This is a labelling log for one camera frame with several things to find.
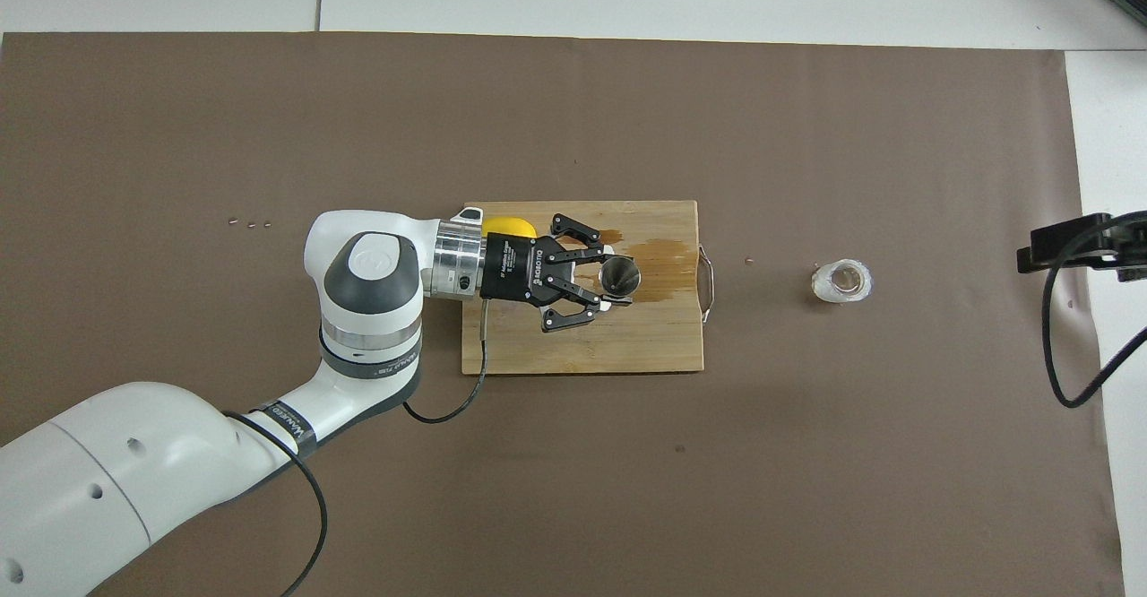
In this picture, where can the small clear glass cup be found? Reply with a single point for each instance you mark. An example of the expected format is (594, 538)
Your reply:
(842, 281)

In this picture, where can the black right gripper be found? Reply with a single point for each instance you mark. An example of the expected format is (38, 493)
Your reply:
(1134, 243)

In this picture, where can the steel jigger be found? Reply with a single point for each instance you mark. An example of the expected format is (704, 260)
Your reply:
(620, 276)

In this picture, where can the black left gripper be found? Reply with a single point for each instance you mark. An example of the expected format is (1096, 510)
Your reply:
(511, 267)

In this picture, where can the wooden cutting board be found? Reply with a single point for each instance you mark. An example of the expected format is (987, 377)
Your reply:
(645, 337)

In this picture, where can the brown paper table mat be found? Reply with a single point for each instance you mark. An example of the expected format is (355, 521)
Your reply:
(806, 454)

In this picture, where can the yellow lemon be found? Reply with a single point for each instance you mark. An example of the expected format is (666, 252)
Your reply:
(511, 225)

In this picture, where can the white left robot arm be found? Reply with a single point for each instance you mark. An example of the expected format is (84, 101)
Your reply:
(358, 265)

